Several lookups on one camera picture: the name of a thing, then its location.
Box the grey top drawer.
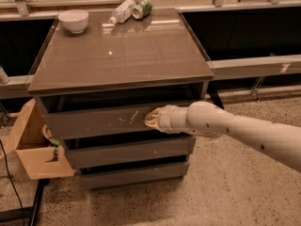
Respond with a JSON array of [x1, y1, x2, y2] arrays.
[[40, 91, 201, 140]]

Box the grey drawer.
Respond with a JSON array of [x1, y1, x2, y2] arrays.
[[40, 91, 201, 140], [64, 136, 196, 169], [81, 162, 189, 188]]

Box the grey drawer cabinet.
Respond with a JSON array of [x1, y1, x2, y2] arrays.
[[29, 8, 213, 179]]

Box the green drink can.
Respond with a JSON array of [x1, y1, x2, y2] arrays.
[[132, 0, 152, 20]]

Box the grey bottom drawer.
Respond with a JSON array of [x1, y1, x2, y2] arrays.
[[81, 162, 189, 188]]

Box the open cardboard box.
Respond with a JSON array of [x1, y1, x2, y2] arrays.
[[4, 99, 74, 180]]

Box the black cable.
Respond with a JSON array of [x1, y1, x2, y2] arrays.
[[0, 138, 26, 226]]

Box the white ceramic bowl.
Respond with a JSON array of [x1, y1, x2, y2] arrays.
[[58, 9, 89, 34]]

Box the grey middle drawer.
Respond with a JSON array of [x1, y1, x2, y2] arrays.
[[64, 136, 196, 169]]

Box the clear plastic water bottle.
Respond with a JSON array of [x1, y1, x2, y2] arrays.
[[109, 0, 136, 24]]

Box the metal window railing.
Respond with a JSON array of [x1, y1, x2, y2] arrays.
[[0, 0, 301, 101]]

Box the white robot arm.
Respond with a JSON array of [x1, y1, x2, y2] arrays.
[[145, 101, 301, 172]]

